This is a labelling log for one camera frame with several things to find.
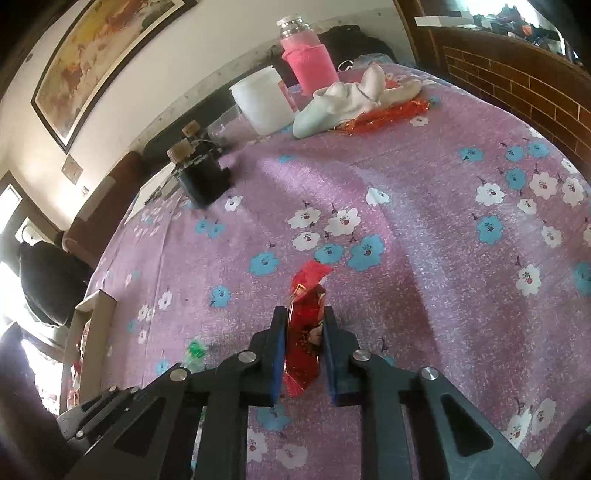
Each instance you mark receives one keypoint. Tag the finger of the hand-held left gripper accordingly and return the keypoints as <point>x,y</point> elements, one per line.
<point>99,410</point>

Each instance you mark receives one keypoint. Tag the dark brown sofa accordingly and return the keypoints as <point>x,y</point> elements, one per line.
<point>106,203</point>

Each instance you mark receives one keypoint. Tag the black jar with cork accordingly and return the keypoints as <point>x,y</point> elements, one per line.
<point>203,177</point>

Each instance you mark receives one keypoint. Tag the framed wall painting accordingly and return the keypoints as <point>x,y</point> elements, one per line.
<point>92,60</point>

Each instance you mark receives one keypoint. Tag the red gold snack packet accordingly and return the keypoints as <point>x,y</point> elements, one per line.
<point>305,332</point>

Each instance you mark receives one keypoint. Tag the white cloth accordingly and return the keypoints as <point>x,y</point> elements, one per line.
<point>355,99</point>

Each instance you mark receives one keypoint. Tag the green candy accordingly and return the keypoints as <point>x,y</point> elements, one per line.
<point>196,353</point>

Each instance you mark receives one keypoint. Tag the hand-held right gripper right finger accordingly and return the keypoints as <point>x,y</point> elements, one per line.
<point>333,360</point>

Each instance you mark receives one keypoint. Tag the pink sleeved bottle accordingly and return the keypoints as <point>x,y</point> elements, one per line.
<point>304,57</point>

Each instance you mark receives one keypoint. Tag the white plastic cup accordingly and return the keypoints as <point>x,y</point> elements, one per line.
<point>261,99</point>

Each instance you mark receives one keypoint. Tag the wooden brick-pattern cabinet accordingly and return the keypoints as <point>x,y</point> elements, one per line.
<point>508,78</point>

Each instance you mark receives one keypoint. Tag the clear glass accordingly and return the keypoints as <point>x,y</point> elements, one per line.
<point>224,124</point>

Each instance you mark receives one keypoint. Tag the small wall plaque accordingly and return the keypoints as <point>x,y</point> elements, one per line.
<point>71,170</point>

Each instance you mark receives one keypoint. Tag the white paper sheet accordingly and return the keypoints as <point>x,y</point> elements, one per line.
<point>154,189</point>

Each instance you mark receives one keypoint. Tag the cardboard box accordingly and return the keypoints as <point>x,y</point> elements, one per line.
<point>92,332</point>

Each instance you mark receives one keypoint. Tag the red wrappers pile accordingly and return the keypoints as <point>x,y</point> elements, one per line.
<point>392,113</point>

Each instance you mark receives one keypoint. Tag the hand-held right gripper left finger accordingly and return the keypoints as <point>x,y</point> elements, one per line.
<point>278,360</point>

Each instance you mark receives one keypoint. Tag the purple floral tablecloth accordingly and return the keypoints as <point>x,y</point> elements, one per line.
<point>415,230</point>

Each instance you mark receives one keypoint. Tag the black bag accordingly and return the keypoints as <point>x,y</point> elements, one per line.
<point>51,281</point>

